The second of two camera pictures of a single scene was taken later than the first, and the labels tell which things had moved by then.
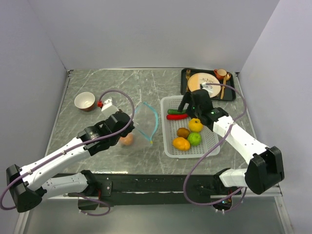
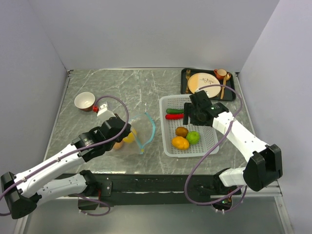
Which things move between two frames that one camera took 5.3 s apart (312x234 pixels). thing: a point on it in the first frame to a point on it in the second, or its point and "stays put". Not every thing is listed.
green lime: (194, 138) stays put
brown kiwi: (183, 132) stays put
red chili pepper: (176, 116) stays put
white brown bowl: (85, 101) stays put
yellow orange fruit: (195, 125) to (131, 136)
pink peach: (127, 140) to (118, 145)
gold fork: (187, 75) stays put
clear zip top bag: (146, 121) to (142, 132)
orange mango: (181, 144) stays put
